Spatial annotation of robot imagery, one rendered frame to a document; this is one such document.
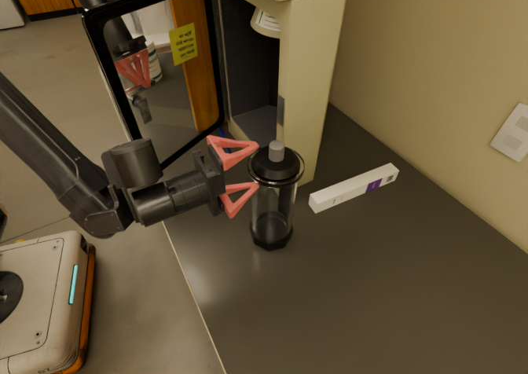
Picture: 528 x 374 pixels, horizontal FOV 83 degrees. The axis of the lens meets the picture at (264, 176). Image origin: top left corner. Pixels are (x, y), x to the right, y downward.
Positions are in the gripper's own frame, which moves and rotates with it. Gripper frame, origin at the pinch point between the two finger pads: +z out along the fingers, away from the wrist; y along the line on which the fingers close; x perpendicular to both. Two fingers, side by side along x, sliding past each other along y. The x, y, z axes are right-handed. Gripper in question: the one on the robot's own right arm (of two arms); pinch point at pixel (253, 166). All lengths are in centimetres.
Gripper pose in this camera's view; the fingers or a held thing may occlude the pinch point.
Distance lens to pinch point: 51.8
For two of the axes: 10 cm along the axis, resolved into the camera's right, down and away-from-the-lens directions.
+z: 8.7, -3.4, 3.5
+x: -4.8, -6.3, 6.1
